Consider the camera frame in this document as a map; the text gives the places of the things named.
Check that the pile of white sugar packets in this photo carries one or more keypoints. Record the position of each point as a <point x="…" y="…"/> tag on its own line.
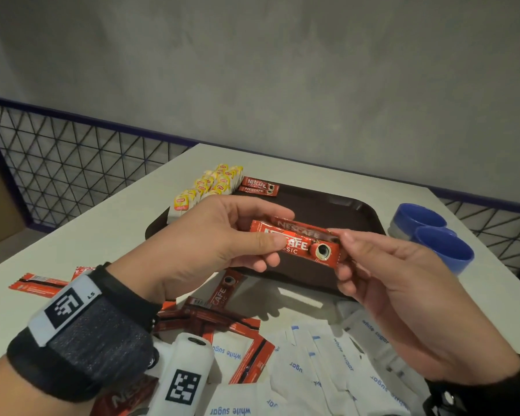
<point x="303" y="372"/>

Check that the pile of red coffee sticks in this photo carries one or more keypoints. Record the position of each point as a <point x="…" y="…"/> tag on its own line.
<point x="253" y="359"/>

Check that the black left wrist band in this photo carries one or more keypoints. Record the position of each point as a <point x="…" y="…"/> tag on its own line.
<point x="104" y="342"/>

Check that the light wooden cabinet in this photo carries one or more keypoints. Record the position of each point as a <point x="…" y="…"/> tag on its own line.
<point x="0" y="203"/>

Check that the person's left hand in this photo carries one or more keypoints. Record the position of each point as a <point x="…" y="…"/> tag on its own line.
<point x="190" y="246"/>

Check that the dark brown tray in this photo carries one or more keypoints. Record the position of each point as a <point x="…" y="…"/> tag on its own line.
<point x="329" y="212"/>

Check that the person's left forearm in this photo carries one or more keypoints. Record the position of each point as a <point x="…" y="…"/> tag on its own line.
<point x="8" y="394"/>

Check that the blue and white mug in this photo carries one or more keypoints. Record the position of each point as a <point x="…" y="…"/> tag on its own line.
<point x="416" y="216"/>
<point x="446" y="251"/>

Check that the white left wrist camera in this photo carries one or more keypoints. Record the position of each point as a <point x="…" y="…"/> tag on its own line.
<point x="186" y="350"/>

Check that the person's right hand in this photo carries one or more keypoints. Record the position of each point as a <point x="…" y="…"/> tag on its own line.
<point x="416" y="307"/>

